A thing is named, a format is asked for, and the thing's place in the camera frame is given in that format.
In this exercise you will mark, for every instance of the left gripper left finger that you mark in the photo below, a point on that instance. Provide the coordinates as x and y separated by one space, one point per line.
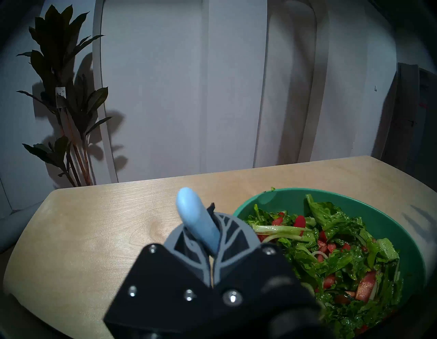
160 290

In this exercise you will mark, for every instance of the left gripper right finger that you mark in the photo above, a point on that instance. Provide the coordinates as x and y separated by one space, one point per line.
252 273

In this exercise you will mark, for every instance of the light blue spoon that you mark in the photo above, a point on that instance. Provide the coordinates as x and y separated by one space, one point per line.
198 218

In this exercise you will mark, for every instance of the chopped vegetable salad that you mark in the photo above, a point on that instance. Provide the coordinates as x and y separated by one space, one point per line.
341 259

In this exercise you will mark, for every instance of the green salad bowl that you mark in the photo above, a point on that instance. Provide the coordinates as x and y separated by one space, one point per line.
375 218

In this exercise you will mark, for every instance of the white plant tag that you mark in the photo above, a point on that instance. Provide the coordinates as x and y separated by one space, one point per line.
60 97

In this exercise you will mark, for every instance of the tall potted plant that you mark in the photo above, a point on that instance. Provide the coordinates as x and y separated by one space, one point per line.
58 68

